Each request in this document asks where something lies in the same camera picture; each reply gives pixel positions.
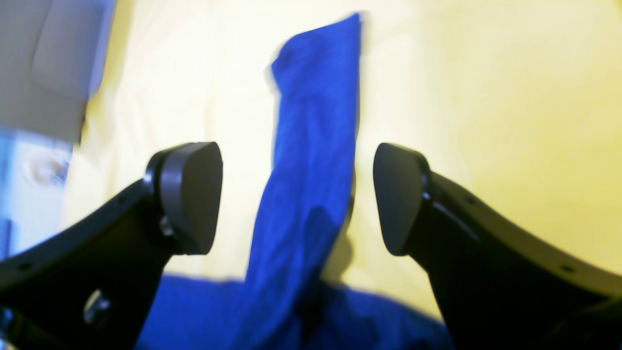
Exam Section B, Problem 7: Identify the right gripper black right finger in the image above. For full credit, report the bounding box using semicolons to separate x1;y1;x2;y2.
373;142;622;350

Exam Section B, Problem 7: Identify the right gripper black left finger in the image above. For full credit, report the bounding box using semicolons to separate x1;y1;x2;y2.
0;142;224;350

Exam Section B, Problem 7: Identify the blue long-sleeve T-shirt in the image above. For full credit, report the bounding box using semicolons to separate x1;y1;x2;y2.
134;13;454;350

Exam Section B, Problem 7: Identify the clear tape roll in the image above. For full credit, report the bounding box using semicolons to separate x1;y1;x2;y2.
22;149;71;188

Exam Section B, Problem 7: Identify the yellow table cloth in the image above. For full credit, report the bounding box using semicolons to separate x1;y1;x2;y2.
61;0;622;317

